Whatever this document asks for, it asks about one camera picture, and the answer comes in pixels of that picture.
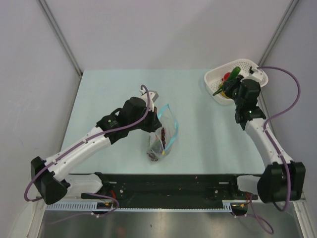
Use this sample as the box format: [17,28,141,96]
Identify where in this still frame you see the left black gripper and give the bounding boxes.
[128,105,161,132]

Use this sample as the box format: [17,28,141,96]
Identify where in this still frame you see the red fake tomato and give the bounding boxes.
[222,72,231,81]

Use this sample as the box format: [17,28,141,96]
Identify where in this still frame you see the green fake vegetable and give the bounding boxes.
[212,66,241,96]

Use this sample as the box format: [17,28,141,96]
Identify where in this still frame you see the clear zip top bag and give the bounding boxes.
[147,104,179,162]

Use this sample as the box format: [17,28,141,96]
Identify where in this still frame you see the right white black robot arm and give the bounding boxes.
[223,76,306,203]

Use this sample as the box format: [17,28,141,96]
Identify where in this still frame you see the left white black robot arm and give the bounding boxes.
[30,91,161,205]

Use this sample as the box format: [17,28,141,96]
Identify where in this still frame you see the dark purple fake grapes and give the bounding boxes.
[147,127,166,162]

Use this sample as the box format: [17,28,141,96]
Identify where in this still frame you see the white perforated plastic basket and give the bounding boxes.
[204,59,268,106]

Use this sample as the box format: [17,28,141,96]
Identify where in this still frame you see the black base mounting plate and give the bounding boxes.
[81,173,248,205]

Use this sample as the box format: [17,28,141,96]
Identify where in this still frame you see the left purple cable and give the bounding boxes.
[24,85,151,202]

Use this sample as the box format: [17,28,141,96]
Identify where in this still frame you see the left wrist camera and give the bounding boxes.
[140,89,159,111]

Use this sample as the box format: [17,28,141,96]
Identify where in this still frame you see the right aluminium frame post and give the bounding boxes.
[258,0,301,66]

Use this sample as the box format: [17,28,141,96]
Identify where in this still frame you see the aluminium frame post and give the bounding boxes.
[258,0,301,66]
[36,0,83,79]

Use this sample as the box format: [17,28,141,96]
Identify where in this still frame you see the white slotted cable duct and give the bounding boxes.
[46,201,247,213]

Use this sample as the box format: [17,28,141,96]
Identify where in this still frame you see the left aluminium frame post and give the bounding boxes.
[36,0,83,79]

